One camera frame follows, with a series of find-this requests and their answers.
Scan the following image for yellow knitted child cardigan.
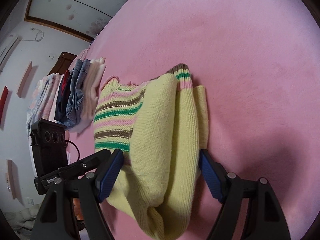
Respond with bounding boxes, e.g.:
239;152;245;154
93;63;209;239

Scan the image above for folded navy red garment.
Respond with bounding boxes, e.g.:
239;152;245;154
54;70;72;124

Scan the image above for folded pastel floral blanket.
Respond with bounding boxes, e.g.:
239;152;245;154
26;73;63;136

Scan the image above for folded blue denim jeans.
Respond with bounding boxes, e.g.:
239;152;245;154
63;59;90;128

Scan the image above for dark wooden headboard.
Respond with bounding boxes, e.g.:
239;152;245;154
48;52;76;75

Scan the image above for folded white pink garment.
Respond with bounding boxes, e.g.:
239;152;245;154
68;57;106;134

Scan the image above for white air conditioner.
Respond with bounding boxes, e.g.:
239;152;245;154
0;33;20;72

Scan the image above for pink plush bed blanket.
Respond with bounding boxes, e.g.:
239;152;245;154
67;0;320;240

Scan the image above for floral sliding wardrobe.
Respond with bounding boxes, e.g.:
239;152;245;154
24;0;128;42

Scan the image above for pink wall shelf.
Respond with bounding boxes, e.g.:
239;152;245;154
16;61;33;98
7;159;16;200

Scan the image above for black camera box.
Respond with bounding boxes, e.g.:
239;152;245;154
30;119;68;178

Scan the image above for red wall shelf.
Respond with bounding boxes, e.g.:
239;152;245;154
0;86;9;122

